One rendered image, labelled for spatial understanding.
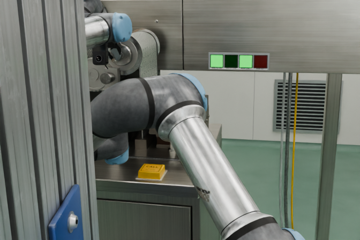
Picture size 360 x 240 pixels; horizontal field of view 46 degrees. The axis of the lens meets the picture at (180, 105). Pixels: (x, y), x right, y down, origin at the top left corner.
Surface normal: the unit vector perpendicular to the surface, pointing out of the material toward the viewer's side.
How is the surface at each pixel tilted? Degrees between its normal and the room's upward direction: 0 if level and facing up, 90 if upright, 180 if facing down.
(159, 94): 58
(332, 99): 90
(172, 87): 40
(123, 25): 90
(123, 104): 73
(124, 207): 90
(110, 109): 79
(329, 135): 90
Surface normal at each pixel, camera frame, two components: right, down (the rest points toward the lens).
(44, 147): 1.00, 0.00
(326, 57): -0.20, 0.24
